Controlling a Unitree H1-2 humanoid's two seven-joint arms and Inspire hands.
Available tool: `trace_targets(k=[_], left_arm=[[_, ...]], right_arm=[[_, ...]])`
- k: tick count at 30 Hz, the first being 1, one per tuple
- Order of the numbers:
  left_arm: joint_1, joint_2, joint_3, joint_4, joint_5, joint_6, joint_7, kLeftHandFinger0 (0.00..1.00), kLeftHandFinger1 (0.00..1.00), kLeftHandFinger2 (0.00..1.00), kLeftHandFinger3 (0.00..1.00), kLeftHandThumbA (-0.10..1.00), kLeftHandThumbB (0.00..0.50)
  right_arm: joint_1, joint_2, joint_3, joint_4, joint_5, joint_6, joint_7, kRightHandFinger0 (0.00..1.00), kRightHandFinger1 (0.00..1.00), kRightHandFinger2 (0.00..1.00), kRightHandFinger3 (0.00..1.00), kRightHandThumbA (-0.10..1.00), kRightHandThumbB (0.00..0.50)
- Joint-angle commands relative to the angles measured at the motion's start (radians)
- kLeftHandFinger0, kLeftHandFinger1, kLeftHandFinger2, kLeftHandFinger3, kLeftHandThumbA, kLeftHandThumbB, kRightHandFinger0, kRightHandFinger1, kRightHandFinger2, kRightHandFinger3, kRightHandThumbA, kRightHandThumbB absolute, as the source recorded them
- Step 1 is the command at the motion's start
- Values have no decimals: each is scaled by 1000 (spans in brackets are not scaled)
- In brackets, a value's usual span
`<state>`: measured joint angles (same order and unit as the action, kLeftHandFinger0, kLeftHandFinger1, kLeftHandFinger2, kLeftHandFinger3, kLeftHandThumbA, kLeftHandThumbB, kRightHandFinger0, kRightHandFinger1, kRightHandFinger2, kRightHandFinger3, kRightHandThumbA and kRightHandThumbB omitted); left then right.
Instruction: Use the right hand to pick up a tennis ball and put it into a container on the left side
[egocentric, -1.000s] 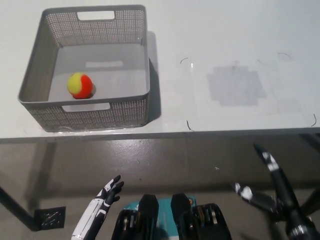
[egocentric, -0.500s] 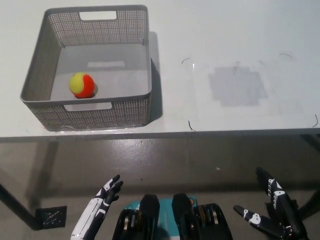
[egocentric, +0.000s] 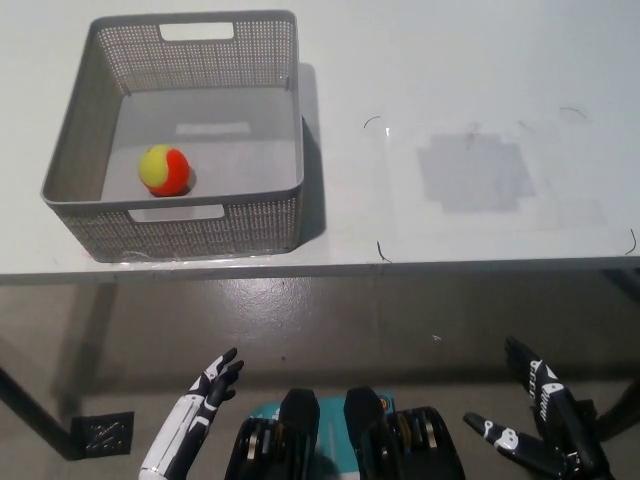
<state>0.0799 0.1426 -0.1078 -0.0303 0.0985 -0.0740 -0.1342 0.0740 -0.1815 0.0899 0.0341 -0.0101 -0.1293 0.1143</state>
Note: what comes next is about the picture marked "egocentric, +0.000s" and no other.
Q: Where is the orange and yellow tennis ball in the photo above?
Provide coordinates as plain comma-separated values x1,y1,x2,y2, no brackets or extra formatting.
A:
138,144,192,197

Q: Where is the black table foot plate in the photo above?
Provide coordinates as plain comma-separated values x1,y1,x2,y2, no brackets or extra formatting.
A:
569,398,597,431
69,411,136,459

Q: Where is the black and teal robot torso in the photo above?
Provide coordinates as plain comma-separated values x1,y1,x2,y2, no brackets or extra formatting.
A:
224,387,469,480

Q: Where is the grey perforated plastic basket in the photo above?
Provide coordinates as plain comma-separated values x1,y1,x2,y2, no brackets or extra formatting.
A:
40,9,306,264

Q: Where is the dark metal table leg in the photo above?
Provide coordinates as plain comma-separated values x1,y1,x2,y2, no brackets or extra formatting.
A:
594,379,640,442
0,357,81,461

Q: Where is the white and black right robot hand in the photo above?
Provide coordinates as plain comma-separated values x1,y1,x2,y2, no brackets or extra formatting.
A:
463,335,617,480

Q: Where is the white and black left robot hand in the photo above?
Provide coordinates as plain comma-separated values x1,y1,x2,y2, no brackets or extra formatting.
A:
138,348,246,480

